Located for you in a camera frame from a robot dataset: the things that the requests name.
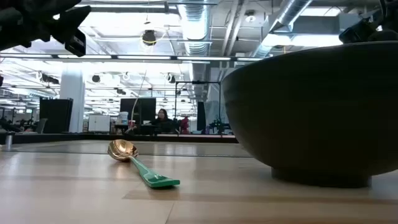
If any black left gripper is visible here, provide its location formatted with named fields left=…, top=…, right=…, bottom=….
left=0, top=0, right=92, bottom=57

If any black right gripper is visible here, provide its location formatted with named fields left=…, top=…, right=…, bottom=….
left=338, top=0, right=398, bottom=44

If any gold spoon with green handle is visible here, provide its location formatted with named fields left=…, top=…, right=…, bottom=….
left=107, top=139, right=181, bottom=189

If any white building column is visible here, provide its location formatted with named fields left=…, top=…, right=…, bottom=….
left=59, top=68, right=86, bottom=134

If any long led light bar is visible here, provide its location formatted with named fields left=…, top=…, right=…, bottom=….
left=0, top=54, right=266, bottom=62

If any black round ceiling fixture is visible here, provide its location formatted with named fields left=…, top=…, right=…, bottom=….
left=141, top=29, right=157, bottom=47

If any black partition panel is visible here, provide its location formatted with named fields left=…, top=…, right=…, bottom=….
left=39, top=97, right=74, bottom=134

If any black round bowl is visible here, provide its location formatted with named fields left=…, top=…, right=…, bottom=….
left=220, top=40, right=398, bottom=189

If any white cabinet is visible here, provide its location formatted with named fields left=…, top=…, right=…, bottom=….
left=88, top=114, right=111, bottom=133

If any grey office chair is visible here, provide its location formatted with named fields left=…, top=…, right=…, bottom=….
left=35, top=118, right=49, bottom=134

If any person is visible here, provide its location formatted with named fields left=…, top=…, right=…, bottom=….
left=150, top=108, right=178, bottom=135

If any red object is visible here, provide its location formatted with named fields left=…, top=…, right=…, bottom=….
left=180, top=116, right=190, bottom=135

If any narrow black hanging panel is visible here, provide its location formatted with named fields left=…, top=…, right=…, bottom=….
left=197, top=101, right=207, bottom=132

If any silver ventilation duct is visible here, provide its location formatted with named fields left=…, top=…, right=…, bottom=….
left=177, top=0, right=213, bottom=91
left=251, top=0, right=313, bottom=58

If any silver metal post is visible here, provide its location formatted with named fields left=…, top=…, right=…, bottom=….
left=4, top=131, right=14, bottom=152

